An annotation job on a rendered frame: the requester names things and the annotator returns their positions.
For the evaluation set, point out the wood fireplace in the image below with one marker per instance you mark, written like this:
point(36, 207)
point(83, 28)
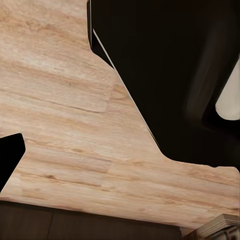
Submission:
point(223, 227)

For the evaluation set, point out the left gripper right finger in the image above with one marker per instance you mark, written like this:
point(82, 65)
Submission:
point(232, 149)

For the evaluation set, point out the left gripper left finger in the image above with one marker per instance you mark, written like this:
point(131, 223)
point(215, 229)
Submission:
point(12, 149)

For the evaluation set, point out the cabinet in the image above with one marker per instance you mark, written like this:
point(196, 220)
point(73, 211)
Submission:
point(31, 222)

